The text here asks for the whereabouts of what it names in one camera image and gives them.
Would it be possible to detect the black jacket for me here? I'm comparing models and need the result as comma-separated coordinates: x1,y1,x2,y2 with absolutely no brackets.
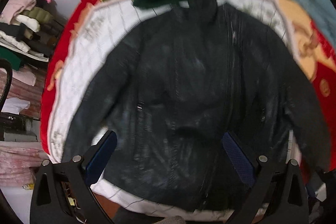
62,0,330,211

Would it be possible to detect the black chair armrest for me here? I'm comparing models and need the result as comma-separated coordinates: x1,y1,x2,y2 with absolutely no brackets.
0,59,13,111

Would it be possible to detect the pink folded blanket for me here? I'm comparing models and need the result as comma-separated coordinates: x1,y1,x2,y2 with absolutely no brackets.
1,145,49,187

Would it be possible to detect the pile of folded clothes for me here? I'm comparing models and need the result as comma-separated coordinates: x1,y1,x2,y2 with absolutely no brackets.
1,0,67,71

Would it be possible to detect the red floral blanket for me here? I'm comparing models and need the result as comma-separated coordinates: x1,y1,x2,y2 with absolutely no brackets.
40,0,335,169

